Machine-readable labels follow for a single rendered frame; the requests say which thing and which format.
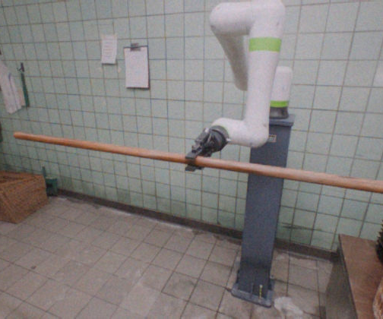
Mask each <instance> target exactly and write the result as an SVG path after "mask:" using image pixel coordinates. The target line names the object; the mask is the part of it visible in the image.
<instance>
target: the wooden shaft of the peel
mask: <svg viewBox="0 0 383 319"><path fill-rule="evenodd" d="M14 137H15V139H22V140H26V141H35V142H39V143H47V144H55V145H59V146H64V147H76V148H81V149H85V150H93V151H102V152H106V153H114V154H118V155H128V156H136V157H140V158H145V159H149V160H162V161H166V162H171V163H179V164H189V165H193V166H200V167H205V168H210V169H222V170H226V171H231V172H244V173H248V174H253V175H260V176H265V177H274V178H282V179H286V180H291V181H300V182H308V183H312V184H317V185H329V186H333V187H338V188H345V189H354V190H359V191H367V192H372V193H380V194H383V181H374V180H369V179H364V178H356V177H350V176H341V175H332V174H327V173H322V172H309V171H304V170H298V169H290V168H280V167H276V166H266V165H261V164H251V163H242V162H238V161H232V160H227V159H214V158H209V157H203V156H198V157H197V158H196V159H185V154H179V153H170V152H166V151H161V150H147V149H142V148H137V147H123V146H119V145H113V144H105V143H99V142H96V143H94V142H89V141H81V140H76V139H71V138H61V137H53V136H47V135H42V134H41V135H38V134H29V133H24V132H19V131H17V132H15V133H14Z"/></svg>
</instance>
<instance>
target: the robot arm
mask: <svg viewBox="0 0 383 319"><path fill-rule="evenodd" d="M285 20H286V9H285V7H284V4H283V3H282V2H281V1H280V0H255V1H251V2H238V3H230V2H222V3H220V4H219V5H218V6H216V7H215V8H214V9H213V10H212V12H211V14H210V29H211V31H212V32H213V33H214V35H215V37H216V38H217V39H218V42H219V43H220V45H221V46H222V48H223V51H224V53H225V54H226V57H227V60H228V62H229V65H230V67H231V70H232V75H233V82H234V84H235V85H236V87H237V88H238V89H239V90H244V91H247V98H246V104H245V118H244V120H242V121H240V120H232V119H228V118H220V119H217V120H215V122H214V123H213V124H212V125H211V127H210V128H204V130H203V131H202V133H200V134H199V135H198V137H197V138H196V139H195V143H196V145H192V146H191V148H192V150H191V151H190V152H189V153H188V154H187V155H185V159H186V160H195V159H196V158H197V157H198V156H203V157H211V154H213V153H216V152H218V151H220V150H222V149H223V148H224V146H226V145H227V144H230V145H238V146H242V147H251V148H258V147H262V146H263V145H264V144H265V143H266V142H267V138H268V125H269V119H286V118H289V113H288V111H287V104H288V102H289V100H290V92H291V89H290V88H291V83H292V78H293V70H292V69H291V68H287V67H284V66H277V63H278V61H279V59H280V55H281V54H280V50H281V43H282V39H283V32H284V24H285ZM244 35H249V45H248V49H247V46H246V43H245V38H244ZM204 168H205V167H200V166H193V165H187V166H186V167H185V171H189V172H194V171H195V170H196V169H199V170H202V169H204Z"/></svg>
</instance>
